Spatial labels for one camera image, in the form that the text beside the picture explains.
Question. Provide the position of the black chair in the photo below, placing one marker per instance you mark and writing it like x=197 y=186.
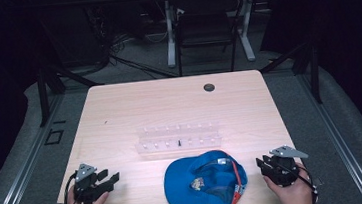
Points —
x=205 y=26

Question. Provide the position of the round grey table grommet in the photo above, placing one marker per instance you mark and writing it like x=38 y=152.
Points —
x=208 y=87

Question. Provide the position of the black metal stand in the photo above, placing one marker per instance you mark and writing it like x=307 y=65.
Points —
x=313 y=69
x=44 y=91

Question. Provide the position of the small black peg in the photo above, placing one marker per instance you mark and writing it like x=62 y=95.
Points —
x=179 y=143

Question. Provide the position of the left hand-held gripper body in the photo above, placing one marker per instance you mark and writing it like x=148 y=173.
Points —
x=84 y=188

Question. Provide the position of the clear acrylic peg rack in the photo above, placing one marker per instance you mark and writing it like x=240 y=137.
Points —
x=178 y=139

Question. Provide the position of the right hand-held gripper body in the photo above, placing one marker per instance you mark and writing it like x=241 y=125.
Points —
x=284 y=167

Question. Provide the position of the aluminium floor rail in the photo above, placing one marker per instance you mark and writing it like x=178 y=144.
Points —
x=24 y=167
x=340 y=140

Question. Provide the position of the blue baseball cap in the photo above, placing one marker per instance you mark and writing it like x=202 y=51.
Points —
x=203 y=183

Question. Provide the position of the person's right hand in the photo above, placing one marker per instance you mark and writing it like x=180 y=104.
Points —
x=292 y=196

